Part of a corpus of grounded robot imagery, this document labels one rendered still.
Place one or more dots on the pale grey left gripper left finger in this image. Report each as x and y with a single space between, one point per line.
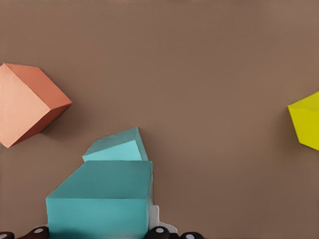
37 232

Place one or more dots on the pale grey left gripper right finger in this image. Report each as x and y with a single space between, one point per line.
159 231

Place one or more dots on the large blue cube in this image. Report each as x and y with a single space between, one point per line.
99 199

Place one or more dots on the small blue cube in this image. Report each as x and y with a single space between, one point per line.
119 149

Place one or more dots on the orange cube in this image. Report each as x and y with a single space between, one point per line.
22 104

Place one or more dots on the yellow cube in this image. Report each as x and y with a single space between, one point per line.
305 122

